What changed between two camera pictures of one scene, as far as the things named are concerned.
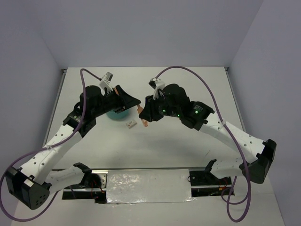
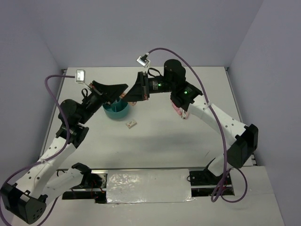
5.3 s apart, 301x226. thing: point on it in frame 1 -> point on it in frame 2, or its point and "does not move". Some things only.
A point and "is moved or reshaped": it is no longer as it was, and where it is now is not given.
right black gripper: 148,113 -> 140,91
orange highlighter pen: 139,109 is moved or reshaped
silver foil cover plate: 150,186 does not move
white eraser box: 131,124 does not move
